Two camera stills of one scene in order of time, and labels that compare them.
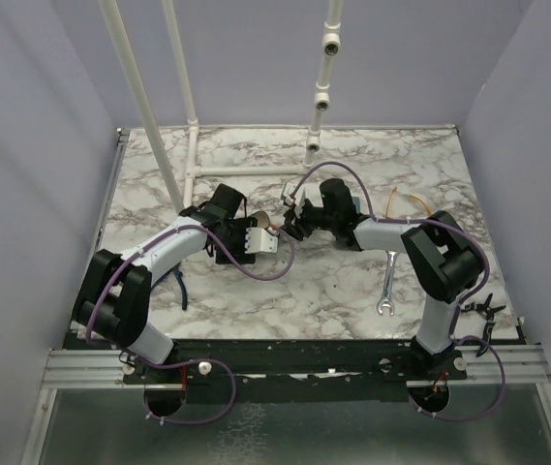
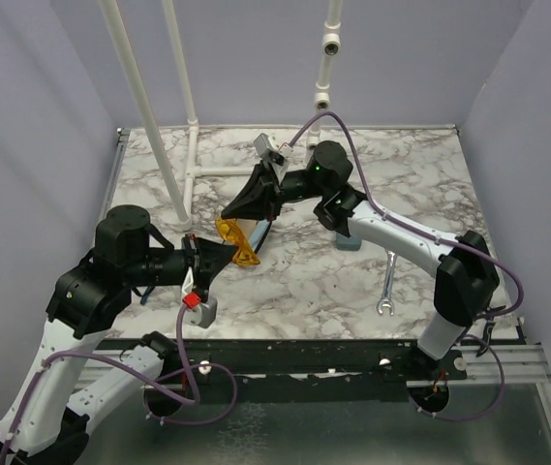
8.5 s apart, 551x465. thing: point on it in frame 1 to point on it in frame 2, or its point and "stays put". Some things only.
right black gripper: [297, 231] to [260, 199]
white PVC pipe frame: [331, 46] stays put
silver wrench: [387, 298] stays put
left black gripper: [242, 225] to [206, 258]
